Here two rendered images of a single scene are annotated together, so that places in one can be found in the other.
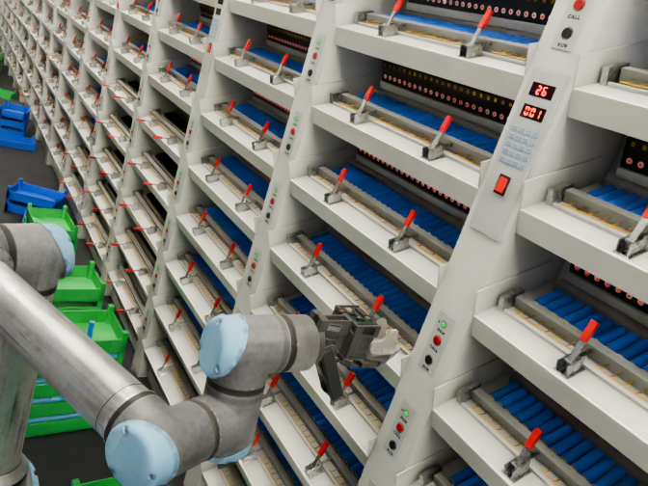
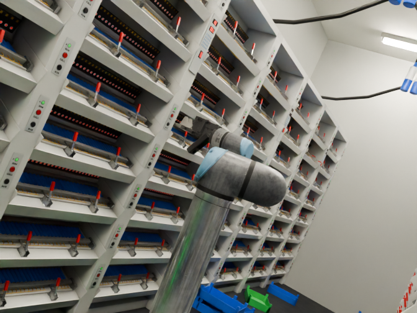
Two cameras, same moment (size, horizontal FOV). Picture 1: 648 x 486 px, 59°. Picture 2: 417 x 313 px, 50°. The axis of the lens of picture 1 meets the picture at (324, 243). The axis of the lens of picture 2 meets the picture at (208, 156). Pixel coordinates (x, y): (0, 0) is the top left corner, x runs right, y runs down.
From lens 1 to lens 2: 2.43 m
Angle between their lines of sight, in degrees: 114
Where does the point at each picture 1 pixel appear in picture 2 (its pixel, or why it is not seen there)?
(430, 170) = (177, 45)
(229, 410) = not seen: hidden behind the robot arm
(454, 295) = (179, 96)
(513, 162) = (205, 46)
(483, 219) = (193, 67)
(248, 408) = not seen: hidden behind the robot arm
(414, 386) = (160, 136)
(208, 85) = not seen: outside the picture
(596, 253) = (213, 75)
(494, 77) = (202, 10)
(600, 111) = (221, 32)
